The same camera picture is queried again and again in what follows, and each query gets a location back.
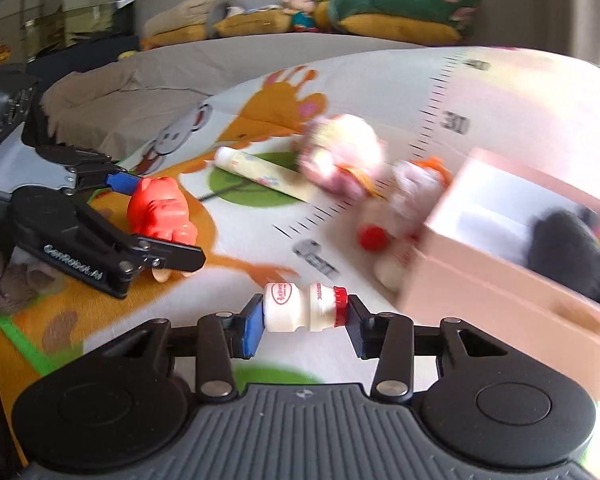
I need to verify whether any green yellow dinosaur pillow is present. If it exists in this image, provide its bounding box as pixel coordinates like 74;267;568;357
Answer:
321;0;482;47

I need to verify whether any pink cardboard box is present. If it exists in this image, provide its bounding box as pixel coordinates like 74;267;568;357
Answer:
396;150;600;401

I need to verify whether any beige folded blanket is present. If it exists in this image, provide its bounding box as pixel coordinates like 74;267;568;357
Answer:
140;0;218;51

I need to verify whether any small white yogurt bottle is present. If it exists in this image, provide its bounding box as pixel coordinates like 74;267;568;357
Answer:
263;282;349;333

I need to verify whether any pink yellow plush toy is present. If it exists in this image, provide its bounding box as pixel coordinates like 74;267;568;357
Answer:
298;114;385;200

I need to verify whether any white plush toy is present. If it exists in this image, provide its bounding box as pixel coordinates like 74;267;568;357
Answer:
356;157;453;292

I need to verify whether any black plush toy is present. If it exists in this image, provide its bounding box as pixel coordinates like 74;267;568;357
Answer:
526;209;600;304

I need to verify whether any red pig toy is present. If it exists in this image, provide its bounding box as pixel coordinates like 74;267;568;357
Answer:
126;174;199;283

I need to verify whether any glass fish tank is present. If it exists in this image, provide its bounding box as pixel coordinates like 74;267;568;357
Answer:
19;0;135;62

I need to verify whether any cartoon boy doll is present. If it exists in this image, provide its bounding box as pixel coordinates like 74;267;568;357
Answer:
283;0;318;32

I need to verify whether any cream lotion tube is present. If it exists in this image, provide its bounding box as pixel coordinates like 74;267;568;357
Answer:
214;146;321;203

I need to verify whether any left gloved hand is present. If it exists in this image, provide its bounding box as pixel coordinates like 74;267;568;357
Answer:
0;247;65;315

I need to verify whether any colourful giraffe play mat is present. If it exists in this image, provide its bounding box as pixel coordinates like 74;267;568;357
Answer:
0;45;600;466

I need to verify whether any yellow cushion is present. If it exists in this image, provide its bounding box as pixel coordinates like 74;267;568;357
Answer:
214;9;291;38

